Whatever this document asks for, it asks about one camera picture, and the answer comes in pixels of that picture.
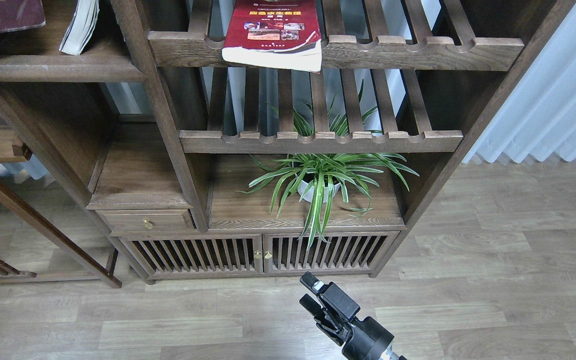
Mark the small wooden drawer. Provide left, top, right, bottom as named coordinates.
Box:
left=97, top=209, right=194, bottom=234

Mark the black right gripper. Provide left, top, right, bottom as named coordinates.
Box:
left=299, top=271, right=406, bottom=360

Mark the white lavender book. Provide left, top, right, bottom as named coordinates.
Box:
left=59, top=0, right=99, bottom=56

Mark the cabinet slatted door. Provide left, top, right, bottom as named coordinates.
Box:
left=262, top=231, right=399, bottom=276
left=121, top=235, right=264, bottom=280

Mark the red cover book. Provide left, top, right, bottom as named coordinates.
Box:
left=221, top=0, right=323, bottom=73

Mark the left cabinet slatted door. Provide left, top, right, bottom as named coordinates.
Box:
left=121, top=235, right=264, bottom=280

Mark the wooden side rack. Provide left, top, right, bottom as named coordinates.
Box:
left=0, top=115, right=122, bottom=289

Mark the dark wooden bookshelf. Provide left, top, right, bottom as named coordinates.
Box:
left=0, top=0, right=575, bottom=282

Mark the green spider plant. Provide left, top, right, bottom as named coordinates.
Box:
left=241, top=80, right=420, bottom=250

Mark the maroon book with white characters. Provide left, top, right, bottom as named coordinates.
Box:
left=0, top=0, right=46, bottom=34

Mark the white pleated curtain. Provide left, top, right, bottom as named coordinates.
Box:
left=463, top=4, right=576, bottom=163

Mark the white plant pot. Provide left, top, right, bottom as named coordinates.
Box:
left=297, top=172, right=342, bottom=204

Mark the right cabinet slatted door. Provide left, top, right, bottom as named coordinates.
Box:
left=262, top=231, right=399, bottom=276

